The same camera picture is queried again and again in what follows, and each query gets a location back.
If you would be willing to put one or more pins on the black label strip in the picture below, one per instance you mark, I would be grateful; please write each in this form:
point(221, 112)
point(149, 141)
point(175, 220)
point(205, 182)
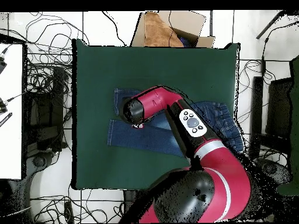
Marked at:
point(5, 119)

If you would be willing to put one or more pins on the black office chair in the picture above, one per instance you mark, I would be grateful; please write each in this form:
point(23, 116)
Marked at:
point(46, 112)
point(278, 107)

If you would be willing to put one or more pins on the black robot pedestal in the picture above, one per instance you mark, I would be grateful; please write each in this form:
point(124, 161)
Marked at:
point(129, 198)

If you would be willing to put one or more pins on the dark blue fabric item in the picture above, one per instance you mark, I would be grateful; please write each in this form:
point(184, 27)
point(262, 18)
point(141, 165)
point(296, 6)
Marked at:
point(184, 42)

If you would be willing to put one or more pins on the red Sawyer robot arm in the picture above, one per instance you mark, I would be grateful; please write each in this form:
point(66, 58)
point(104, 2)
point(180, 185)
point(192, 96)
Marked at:
point(158, 100)

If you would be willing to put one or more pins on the blue denim jeans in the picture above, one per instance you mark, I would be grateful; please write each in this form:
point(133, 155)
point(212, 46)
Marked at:
point(140, 137)

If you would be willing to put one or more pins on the white table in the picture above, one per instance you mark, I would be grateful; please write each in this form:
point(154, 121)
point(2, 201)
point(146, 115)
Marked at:
point(11, 144)

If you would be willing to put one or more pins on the dark green table cloth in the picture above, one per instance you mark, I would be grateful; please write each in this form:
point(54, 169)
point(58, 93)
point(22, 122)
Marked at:
point(151, 65)

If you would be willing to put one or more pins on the green covered side table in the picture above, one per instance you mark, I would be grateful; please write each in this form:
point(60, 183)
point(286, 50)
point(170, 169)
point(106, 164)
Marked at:
point(294, 116)

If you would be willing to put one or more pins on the black power strip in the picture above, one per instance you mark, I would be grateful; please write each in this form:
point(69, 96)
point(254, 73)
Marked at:
point(69, 212)

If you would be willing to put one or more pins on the cardboard box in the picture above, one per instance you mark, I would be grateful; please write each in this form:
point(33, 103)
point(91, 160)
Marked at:
point(186, 22)

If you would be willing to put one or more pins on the black slanted rod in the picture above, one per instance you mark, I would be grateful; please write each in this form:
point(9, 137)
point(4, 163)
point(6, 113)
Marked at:
point(268, 25)

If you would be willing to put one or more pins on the brown cloth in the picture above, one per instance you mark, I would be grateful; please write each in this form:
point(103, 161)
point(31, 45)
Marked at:
point(156, 32)

